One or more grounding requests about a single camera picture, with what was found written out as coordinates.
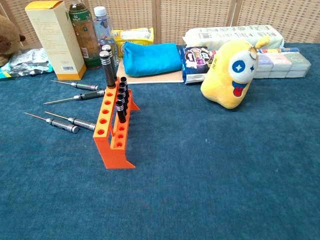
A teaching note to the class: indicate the clear water bottle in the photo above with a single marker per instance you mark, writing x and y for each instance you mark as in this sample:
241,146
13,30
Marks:
102,27

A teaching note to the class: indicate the beige flat board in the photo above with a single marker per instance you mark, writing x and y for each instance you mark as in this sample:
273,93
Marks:
155,78

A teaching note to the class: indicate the orange tool rack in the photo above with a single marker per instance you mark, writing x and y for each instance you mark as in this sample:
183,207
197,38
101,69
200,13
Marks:
110,152

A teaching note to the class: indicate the wicker folding screen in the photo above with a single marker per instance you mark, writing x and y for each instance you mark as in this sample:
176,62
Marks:
200,15

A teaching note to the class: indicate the green tea bottle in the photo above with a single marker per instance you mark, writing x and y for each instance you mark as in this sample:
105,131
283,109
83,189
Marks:
85,32

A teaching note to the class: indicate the dark grey precision screwdriver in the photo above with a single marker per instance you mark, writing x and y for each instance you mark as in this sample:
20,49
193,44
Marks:
85,86

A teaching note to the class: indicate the large silver-capped screwdriver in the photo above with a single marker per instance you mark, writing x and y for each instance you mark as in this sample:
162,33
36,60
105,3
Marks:
108,72
106,47

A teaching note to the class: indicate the colourful plastic case set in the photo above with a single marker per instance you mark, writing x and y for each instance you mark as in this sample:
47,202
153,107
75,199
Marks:
282,65

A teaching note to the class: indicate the yellow snack bag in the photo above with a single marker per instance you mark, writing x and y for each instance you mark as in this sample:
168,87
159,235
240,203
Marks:
135,35

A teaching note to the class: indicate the brown capybara plush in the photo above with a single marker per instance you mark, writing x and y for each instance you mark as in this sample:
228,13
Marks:
7,37

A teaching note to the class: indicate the plastic food wrap box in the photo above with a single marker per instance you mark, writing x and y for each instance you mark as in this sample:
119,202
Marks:
280,50

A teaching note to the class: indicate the dark blue printed packet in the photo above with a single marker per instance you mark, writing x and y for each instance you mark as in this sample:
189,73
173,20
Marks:
195,60

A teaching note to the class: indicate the yellow plush toy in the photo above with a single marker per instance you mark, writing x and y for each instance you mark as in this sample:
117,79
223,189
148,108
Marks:
225,82

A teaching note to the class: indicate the tall yellow carton box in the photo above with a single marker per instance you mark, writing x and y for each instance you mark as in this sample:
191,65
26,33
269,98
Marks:
57,42

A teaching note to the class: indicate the blue felt table cover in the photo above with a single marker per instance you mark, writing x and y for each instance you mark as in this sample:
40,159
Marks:
200,175

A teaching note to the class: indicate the silver foil wipes pack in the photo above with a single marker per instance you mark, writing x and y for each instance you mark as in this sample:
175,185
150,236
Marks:
27,61

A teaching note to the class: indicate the white paper roll pack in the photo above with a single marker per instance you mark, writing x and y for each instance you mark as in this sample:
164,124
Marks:
217,35

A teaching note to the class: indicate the blue folded cloth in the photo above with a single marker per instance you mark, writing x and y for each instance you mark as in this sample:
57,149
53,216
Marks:
150,58

